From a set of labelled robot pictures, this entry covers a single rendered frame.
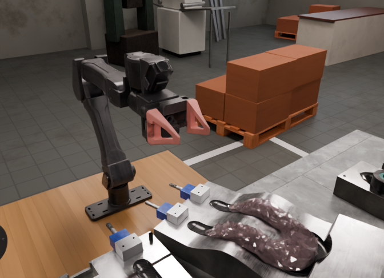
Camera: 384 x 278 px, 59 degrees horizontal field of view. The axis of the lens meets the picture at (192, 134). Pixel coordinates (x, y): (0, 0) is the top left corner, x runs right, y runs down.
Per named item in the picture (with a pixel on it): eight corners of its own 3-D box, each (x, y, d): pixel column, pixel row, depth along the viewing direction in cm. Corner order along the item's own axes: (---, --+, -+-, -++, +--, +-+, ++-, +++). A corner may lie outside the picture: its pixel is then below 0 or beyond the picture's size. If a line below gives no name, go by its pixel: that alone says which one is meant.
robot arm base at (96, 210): (152, 176, 104) (141, 166, 109) (88, 200, 94) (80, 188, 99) (153, 197, 108) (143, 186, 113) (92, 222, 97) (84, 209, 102)
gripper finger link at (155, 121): (203, 115, 58) (174, 98, 65) (168, 126, 54) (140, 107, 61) (202, 149, 61) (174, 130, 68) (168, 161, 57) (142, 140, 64)
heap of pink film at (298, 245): (198, 238, 83) (199, 213, 80) (233, 201, 96) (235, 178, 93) (302, 290, 70) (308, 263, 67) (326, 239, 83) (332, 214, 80)
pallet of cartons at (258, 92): (186, 120, 353) (186, 52, 322) (263, 95, 419) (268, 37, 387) (246, 151, 294) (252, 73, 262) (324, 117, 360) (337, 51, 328)
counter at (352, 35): (391, 49, 643) (402, 9, 611) (324, 66, 536) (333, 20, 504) (358, 43, 691) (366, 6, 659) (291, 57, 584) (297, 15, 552)
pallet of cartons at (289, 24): (342, 40, 718) (348, 6, 688) (314, 45, 671) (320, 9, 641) (296, 31, 806) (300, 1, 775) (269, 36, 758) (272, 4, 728)
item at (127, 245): (99, 236, 83) (96, 219, 81) (118, 227, 86) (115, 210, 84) (124, 270, 74) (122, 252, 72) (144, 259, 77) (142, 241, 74)
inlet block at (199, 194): (164, 195, 104) (164, 180, 101) (175, 187, 107) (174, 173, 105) (200, 211, 97) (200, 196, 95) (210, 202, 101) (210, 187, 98)
